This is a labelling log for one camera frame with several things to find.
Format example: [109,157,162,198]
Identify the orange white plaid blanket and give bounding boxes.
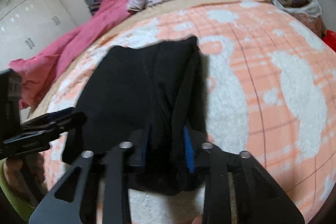
[198,0,335,221]

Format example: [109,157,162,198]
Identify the white plastic bag of clothes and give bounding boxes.
[272,0,323,38]

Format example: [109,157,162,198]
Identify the right hand thumb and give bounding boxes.
[192,215,203,224]

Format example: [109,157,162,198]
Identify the red plastic bag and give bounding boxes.
[322,30,336,51]

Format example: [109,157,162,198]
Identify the striped dark pillow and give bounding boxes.
[88,0,102,16]

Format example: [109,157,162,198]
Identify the white wardrobe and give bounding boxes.
[0,0,76,69]

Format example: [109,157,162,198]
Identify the left hand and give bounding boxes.
[3,153,47,206]

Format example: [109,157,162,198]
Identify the black sweater orange cuffs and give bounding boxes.
[62,36,207,196]

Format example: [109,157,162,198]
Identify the pink quilted comforter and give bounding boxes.
[9,0,131,110]

